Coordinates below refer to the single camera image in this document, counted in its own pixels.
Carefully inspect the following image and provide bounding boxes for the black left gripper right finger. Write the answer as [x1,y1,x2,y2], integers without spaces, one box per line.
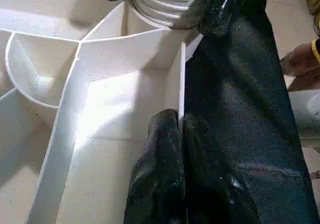
[182,114,261,224]

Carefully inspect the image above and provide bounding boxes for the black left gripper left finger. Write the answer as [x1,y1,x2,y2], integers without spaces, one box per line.
[124,108,186,224]

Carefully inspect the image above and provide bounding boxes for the white plastic table top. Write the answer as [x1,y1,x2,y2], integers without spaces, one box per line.
[0,0,203,224]

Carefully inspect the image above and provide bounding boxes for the black work surface mat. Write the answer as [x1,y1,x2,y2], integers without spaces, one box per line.
[183,16,320,224]

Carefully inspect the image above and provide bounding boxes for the brown object with yellow band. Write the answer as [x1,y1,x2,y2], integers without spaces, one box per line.
[279,38,320,92]

